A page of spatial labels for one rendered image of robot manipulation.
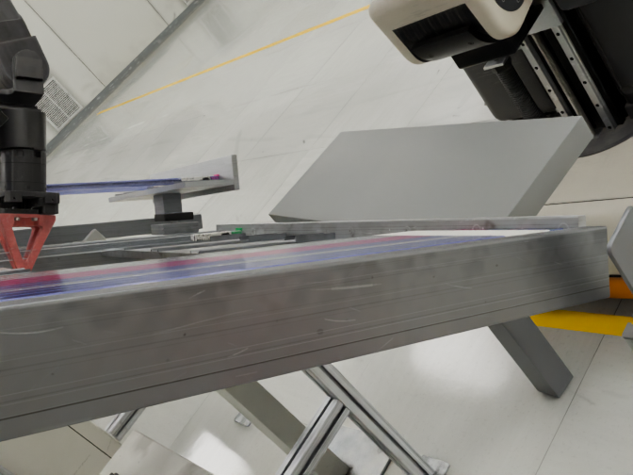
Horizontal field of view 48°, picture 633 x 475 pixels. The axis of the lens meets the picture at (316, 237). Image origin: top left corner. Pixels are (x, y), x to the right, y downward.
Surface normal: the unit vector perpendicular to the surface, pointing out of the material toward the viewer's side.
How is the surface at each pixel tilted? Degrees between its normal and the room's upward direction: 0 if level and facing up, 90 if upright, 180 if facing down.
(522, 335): 90
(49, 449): 90
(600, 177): 0
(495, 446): 0
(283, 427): 90
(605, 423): 0
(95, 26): 90
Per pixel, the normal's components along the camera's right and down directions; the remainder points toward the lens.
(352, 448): -0.59, -0.68
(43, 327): 0.59, 0.00
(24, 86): 0.59, -0.22
